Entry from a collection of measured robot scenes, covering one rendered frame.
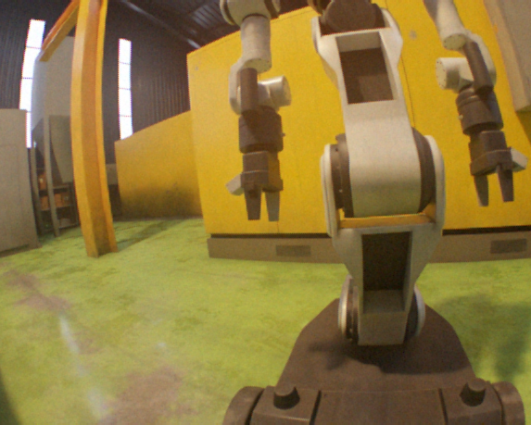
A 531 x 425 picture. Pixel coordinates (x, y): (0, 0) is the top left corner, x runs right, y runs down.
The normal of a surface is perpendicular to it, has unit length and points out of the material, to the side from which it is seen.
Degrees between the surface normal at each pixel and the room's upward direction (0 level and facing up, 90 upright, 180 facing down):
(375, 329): 106
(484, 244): 90
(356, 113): 80
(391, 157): 74
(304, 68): 90
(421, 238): 101
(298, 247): 90
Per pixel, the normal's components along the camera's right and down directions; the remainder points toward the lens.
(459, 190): -0.47, 0.16
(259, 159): -0.34, -0.04
